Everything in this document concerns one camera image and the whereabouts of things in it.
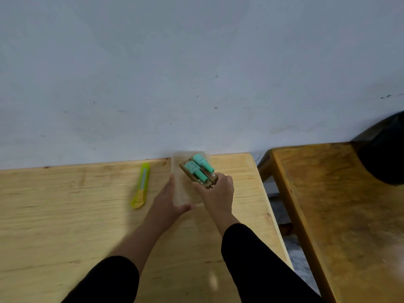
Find black bag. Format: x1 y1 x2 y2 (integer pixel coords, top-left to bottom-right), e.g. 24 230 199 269
351 111 404 186

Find person's right forearm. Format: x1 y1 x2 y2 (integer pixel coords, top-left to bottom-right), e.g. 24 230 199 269
210 211 323 303

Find person's left hand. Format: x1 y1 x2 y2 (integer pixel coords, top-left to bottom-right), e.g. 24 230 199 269
148 174 196 227

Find clear plastic blister cover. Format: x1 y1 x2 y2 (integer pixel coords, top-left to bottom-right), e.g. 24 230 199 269
172 150 213 207

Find dark wooden table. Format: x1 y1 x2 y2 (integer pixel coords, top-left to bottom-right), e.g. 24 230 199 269
257 142 404 303

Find brown cardboard backing card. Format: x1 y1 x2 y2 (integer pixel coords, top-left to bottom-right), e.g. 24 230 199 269
179 159 219 190

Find person's right hand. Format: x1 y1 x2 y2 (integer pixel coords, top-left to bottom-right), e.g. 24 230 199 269
194 173 235 220

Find green cylindrical battery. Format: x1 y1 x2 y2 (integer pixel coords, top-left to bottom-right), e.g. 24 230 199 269
185 160 209 183
193 154 215 174

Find yellow-green utility knife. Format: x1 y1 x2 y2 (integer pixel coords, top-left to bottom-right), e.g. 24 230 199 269
131 163 151 209

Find person's left forearm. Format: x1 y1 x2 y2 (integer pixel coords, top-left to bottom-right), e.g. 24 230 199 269
61 216 172 303

